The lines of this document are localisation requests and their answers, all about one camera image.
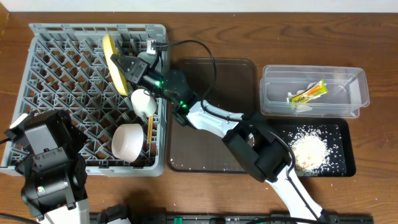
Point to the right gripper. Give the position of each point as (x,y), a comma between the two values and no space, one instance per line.
(137,69)

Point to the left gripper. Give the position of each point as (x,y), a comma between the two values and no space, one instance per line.
(69,125)

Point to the yellow-green plate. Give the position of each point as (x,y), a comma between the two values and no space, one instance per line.
(118,79)

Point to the pale green cup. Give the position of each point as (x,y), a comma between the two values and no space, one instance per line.
(143,103)

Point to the white bowl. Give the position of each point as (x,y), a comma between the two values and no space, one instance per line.
(127,142)

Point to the white tissue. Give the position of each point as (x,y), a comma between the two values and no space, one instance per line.
(299,107)

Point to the green snack wrapper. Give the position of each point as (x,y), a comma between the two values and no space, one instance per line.
(313,91)

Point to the light blue saucer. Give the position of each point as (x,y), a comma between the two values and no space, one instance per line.
(150,59)

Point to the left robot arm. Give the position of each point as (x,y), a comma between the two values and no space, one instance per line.
(54,170)

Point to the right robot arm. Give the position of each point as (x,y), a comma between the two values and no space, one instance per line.
(259,150)

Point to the black waste tray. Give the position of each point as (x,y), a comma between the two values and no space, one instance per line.
(345,137)

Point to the grey dish rack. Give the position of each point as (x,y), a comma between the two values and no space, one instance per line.
(66,70)

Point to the dark brown serving tray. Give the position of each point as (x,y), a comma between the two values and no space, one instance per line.
(236,90)

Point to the clear plastic container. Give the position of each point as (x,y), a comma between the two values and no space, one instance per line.
(347,90)

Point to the rice and food scraps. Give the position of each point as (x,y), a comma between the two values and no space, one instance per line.
(318,149)

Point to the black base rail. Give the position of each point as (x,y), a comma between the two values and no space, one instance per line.
(122,214)

